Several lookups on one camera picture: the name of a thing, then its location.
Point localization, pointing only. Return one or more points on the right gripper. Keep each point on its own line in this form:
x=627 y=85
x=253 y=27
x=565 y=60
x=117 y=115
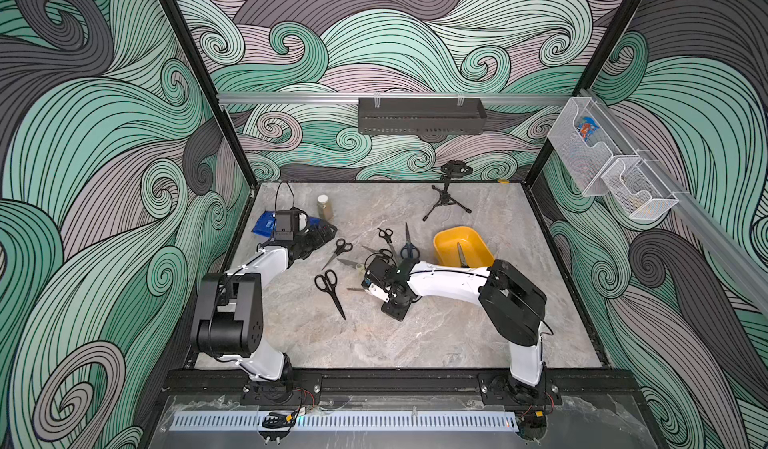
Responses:
x=380 y=270

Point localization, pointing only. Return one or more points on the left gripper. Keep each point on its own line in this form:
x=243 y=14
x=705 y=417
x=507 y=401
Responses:
x=319 y=240

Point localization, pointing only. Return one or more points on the small black scissors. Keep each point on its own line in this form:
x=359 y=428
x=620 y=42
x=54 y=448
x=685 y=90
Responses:
x=342 y=246
x=386 y=234
x=384 y=252

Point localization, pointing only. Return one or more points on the blue handled scissors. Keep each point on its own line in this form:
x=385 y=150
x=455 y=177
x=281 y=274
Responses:
x=409 y=251

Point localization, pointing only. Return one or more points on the large black scissors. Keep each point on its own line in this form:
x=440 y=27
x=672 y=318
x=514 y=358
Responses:
x=327 y=282

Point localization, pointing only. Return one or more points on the yellow storage box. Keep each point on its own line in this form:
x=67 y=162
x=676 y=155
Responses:
x=462 y=243

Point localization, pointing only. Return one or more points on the cream kitchen scissors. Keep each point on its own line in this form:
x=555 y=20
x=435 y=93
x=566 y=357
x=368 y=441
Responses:
x=350 y=263

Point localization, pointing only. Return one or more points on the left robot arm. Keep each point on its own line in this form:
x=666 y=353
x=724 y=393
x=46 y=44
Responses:
x=228 y=323

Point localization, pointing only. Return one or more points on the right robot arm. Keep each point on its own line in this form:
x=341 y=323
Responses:
x=515 y=306

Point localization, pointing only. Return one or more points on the small spice bottle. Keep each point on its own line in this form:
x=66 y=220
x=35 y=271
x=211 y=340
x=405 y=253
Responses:
x=324 y=207

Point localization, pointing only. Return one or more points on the blue snack bag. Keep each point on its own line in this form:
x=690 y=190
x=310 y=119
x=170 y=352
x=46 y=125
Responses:
x=265 y=224

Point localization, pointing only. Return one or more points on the black mini tripod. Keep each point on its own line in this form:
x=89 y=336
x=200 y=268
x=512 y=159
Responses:
x=450 y=171

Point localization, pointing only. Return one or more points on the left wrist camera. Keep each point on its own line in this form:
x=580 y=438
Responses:
x=289 y=225

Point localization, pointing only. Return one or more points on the black wall shelf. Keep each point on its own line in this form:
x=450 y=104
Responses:
x=431 y=118

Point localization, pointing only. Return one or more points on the white slotted cable duct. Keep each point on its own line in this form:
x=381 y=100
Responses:
x=398 y=421

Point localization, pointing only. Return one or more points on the aluminium wall rail back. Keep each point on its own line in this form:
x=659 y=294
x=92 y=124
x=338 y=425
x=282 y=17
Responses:
x=333 y=98

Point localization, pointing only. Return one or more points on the aluminium wall rail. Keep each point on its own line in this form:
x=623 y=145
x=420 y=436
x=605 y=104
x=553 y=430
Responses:
x=715 y=240
x=333 y=98

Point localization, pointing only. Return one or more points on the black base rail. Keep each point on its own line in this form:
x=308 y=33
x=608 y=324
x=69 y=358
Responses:
x=492 y=386

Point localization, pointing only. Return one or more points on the large clear wall bin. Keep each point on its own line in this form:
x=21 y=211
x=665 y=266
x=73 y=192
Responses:
x=582 y=137

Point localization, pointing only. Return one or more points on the small clear wall bin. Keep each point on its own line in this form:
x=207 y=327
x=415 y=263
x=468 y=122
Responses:
x=637 y=189

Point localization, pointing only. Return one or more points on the aluminium wall rail right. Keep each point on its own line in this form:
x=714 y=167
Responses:
x=715 y=240

